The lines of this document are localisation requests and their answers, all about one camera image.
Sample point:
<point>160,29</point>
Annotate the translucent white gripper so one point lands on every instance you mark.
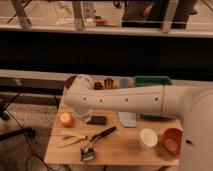
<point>84,117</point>

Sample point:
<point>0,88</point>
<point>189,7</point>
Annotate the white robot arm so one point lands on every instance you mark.
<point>192,105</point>

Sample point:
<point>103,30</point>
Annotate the dark red pepper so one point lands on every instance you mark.
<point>98,86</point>

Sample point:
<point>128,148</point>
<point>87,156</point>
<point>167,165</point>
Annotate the metal cup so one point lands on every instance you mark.
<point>108,83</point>

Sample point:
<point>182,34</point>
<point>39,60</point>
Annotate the light blue cup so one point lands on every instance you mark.
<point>124,83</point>

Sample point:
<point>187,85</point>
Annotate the white round cup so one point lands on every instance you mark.
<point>148,138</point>

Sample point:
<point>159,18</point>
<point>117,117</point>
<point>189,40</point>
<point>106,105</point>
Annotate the black rectangular block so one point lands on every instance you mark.
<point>97,120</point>

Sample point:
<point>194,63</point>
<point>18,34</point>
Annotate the red yellow apple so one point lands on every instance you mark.
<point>66,119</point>

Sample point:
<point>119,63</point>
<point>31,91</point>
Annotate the purple bowl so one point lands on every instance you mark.
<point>69,81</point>

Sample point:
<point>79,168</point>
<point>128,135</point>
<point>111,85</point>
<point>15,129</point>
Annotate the blue grey cloth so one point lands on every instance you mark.
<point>127,119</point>

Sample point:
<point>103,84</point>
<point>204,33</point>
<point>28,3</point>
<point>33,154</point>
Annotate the green plastic tray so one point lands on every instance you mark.
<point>143,81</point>

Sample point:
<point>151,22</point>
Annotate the red-brown bowl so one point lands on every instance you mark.
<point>172,140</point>

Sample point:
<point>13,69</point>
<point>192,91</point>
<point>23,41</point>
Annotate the black handled brush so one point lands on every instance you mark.
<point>87,152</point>

